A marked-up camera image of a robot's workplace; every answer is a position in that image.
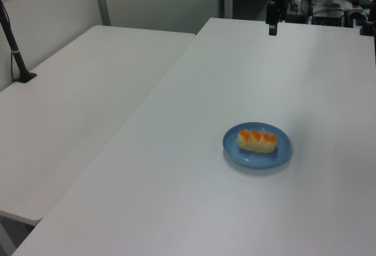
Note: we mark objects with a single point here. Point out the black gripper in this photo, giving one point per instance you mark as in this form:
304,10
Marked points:
271,13

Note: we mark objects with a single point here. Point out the bread with orange topping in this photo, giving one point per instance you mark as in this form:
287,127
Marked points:
257,143

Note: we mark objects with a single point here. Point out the blue round plate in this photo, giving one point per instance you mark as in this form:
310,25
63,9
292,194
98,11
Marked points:
258,160

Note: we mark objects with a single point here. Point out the black electronics box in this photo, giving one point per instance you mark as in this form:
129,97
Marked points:
327,17

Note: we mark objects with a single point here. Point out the black and silver table clamp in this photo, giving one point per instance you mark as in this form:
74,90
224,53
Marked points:
355,12

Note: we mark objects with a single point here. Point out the black clamped camera pole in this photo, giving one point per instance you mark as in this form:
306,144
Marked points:
370,18

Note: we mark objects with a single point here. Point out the black camera pole with base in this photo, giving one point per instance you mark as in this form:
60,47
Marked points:
14,52

